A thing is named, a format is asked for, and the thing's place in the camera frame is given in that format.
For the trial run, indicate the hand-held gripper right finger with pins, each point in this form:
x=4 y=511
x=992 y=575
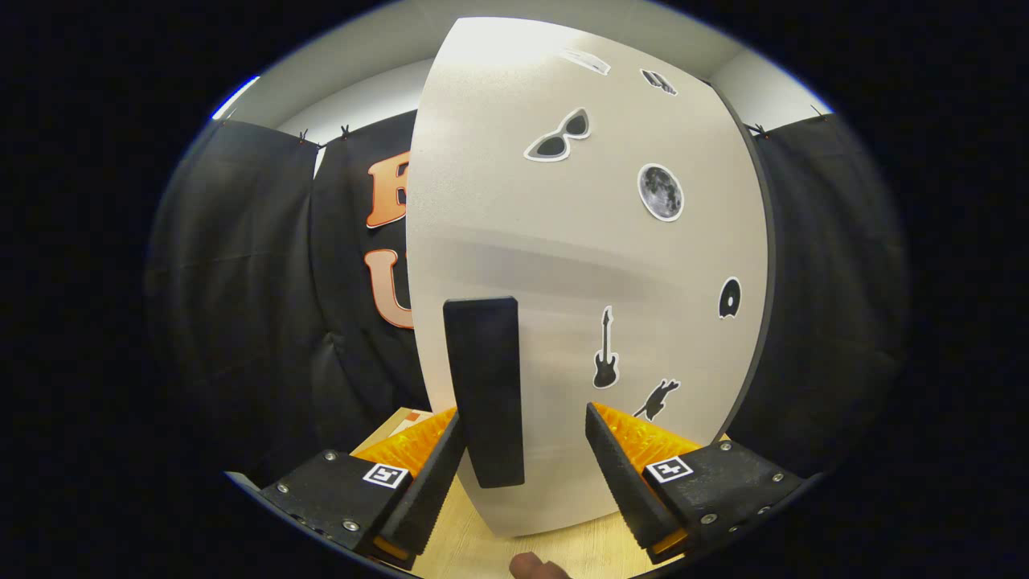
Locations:
x=623 y=482

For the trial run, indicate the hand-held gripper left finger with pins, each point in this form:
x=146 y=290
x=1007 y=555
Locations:
x=430 y=486

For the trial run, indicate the beige shoe cabinet door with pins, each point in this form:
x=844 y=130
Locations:
x=563 y=241

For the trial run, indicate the beige book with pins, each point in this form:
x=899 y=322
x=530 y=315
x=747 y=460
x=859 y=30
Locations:
x=418 y=416

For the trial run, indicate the black backdrop cloth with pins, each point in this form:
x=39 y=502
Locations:
x=241 y=281

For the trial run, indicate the narrow ceiling light strip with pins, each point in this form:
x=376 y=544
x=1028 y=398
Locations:
x=235 y=96

